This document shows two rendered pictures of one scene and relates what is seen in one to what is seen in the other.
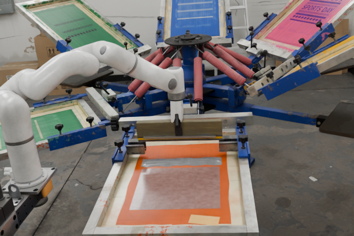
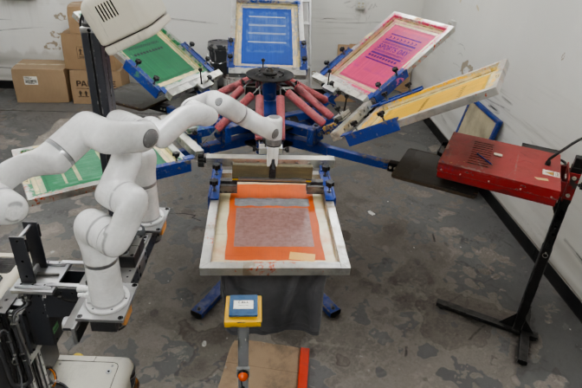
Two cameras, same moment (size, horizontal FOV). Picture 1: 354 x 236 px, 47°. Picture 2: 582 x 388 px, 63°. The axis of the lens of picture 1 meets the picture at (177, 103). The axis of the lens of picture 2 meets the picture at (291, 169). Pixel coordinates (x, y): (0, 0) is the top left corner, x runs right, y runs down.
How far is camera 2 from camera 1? 56 cm
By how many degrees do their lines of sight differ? 13
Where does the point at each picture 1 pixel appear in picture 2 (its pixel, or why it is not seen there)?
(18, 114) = (149, 162)
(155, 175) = (250, 214)
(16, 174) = not seen: hidden behind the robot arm
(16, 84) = not seen: hidden behind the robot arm
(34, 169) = (155, 210)
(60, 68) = (185, 119)
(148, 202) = (249, 240)
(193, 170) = (284, 210)
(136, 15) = (185, 18)
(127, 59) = (239, 111)
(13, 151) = not seen: hidden behind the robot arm
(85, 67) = (207, 119)
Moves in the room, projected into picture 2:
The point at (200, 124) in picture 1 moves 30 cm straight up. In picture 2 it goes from (293, 168) to (296, 109)
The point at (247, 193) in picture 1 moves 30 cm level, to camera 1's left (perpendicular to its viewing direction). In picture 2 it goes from (337, 234) to (268, 239)
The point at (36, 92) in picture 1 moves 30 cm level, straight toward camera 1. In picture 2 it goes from (164, 142) to (192, 180)
